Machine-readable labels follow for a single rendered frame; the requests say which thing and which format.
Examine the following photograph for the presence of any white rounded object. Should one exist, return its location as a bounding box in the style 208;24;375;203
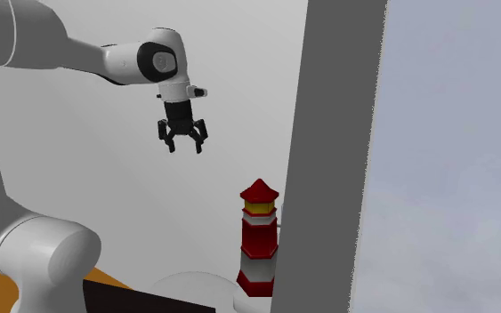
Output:
148;270;274;313

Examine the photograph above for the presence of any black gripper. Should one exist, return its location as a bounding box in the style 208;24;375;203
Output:
157;99;209;156

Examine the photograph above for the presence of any red and white lighthouse figure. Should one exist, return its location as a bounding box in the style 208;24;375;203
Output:
235;178;281;299

